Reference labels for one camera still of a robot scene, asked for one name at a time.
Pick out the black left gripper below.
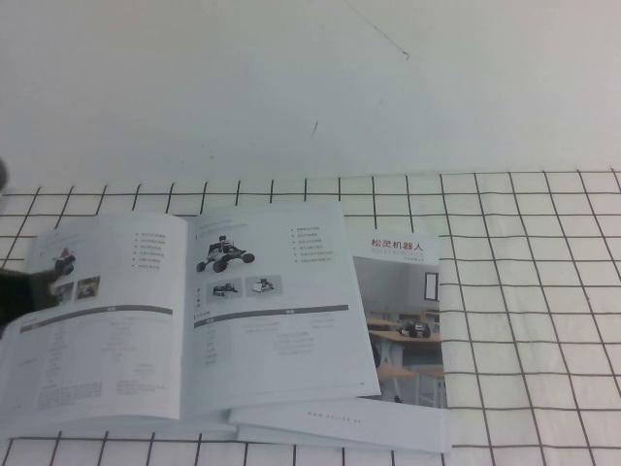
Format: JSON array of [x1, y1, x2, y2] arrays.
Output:
[[0, 268, 59, 328]]

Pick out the white product catalogue book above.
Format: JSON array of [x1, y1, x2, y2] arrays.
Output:
[[0, 198, 382, 441]]

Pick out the closed catalogue with photo cover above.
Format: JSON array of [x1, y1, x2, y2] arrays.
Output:
[[227, 227, 453, 456]]

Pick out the white black-grid tablecloth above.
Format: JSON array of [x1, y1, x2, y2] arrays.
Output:
[[0, 169, 621, 466]]

